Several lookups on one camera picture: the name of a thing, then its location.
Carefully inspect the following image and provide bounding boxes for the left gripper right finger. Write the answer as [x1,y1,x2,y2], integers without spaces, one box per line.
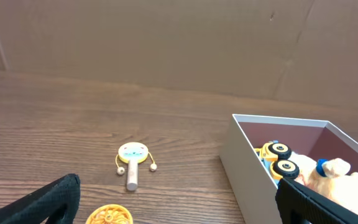
[275,177,358,224]

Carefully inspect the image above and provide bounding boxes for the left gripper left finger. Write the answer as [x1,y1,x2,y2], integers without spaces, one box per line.
[0,174,81,224]

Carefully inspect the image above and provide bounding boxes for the plush duck blue scarf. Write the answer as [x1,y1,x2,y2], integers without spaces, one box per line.
[289,153,358,215]

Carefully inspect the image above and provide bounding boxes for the yellow grey toy truck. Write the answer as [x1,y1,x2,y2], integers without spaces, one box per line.
[254,140,300,185]

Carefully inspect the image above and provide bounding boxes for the round yellow wheel toy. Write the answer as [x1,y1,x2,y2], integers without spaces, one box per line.
[85,204,134,224]

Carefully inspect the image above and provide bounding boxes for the wooden rattle drum toy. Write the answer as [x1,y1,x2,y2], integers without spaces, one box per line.
[114,142,158,192]

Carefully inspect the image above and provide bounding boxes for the white cardboard box pink inside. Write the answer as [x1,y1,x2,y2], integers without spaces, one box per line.
[219,114,358,223]

